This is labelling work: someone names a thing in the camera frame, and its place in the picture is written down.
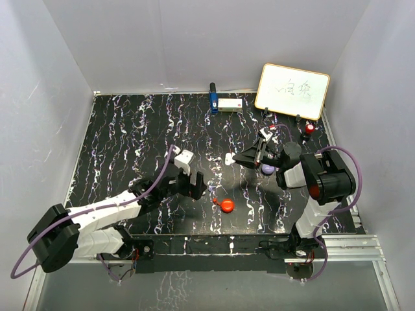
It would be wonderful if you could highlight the black front base frame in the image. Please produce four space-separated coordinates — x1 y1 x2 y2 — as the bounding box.
129 231 312 275

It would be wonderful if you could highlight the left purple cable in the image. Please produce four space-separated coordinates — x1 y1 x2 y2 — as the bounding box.
10 144 182 280

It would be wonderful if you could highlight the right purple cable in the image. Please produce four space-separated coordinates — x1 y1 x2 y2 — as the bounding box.
272 124 363 247

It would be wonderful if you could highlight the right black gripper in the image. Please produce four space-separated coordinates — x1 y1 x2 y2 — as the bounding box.
232 137 286 168

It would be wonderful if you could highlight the yellow framed whiteboard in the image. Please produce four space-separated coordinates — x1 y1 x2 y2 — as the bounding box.
255 63 330 121

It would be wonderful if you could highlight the red earbud charging case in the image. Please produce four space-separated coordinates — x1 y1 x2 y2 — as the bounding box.
220 199 235 213

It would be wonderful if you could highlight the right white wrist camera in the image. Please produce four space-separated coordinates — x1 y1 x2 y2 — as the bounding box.
259 127 274 143

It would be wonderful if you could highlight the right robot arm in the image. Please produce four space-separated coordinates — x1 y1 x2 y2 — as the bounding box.
233 138 357 257

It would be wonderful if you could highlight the purple earbud charging case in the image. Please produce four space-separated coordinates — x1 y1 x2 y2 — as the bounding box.
261 164 276 176

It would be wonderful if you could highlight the white green carton box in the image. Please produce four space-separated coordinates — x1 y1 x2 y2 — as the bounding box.
218 98 243 112

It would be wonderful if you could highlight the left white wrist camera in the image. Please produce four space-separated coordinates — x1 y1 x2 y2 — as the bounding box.
174 150 195 176

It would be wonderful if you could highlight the blue black marker device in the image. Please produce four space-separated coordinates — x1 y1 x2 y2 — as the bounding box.
209 82 218 114

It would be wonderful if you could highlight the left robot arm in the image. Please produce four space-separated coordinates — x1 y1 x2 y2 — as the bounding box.
27 164 207 273

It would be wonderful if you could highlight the purple cable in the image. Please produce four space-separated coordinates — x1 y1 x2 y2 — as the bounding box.
10 144 182 280
272 124 363 247

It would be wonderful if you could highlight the white earbud charging case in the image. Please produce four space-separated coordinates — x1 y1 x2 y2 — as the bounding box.
225 153 235 166

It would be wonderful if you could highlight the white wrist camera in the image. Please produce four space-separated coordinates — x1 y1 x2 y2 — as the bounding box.
174 150 195 176
259 127 274 143

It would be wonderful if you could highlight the red emergency stop button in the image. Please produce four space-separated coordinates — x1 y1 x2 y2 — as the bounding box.
302 124 315 141

